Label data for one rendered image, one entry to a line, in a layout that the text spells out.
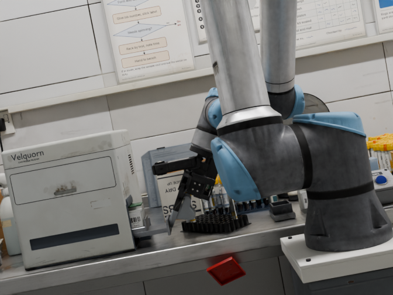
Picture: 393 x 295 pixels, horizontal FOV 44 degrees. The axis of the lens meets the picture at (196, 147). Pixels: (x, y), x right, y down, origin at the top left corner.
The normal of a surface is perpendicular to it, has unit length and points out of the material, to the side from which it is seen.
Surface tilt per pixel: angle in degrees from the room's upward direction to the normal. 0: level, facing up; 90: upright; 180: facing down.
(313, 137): 58
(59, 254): 90
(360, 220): 71
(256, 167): 89
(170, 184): 95
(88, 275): 90
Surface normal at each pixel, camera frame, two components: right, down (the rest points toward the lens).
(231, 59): -0.30, 0.00
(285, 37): 0.26, 0.57
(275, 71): -0.25, 0.61
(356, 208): 0.06, -0.29
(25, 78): 0.00, 0.05
